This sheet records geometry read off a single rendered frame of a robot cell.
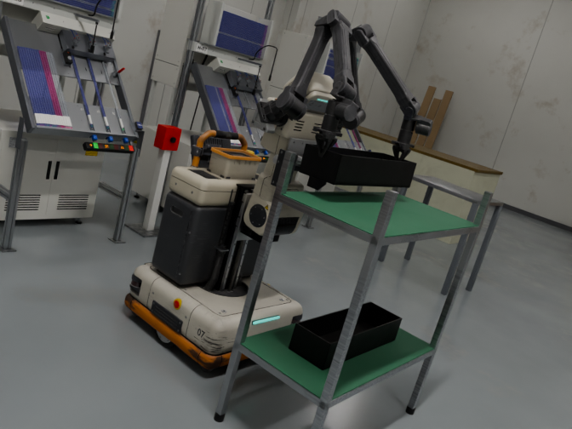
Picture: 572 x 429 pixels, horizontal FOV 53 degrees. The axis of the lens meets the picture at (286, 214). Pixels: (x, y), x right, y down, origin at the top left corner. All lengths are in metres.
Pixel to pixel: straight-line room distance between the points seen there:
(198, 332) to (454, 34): 10.20
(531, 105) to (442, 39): 2.23
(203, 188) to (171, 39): 2.41
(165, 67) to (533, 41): 8.04
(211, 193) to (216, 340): 0.65
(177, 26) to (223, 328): 2.87
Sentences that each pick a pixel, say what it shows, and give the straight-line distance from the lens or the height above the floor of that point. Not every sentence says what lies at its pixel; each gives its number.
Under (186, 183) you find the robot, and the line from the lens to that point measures 2.67.
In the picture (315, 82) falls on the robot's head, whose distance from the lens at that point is 2.47.
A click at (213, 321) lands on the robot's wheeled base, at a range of 2.56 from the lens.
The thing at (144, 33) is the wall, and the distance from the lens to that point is 7.38.
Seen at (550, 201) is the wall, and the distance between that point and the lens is 11.21.
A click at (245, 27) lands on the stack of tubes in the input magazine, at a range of 4.87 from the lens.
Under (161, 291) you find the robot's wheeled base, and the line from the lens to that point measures 2.79.
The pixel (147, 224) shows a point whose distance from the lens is 4.29.
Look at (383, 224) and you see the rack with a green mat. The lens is 1.82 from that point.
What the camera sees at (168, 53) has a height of 1.24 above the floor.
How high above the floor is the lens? 1.37
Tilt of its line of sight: 14 degrees down
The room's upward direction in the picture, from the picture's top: 15 degrees clockwise
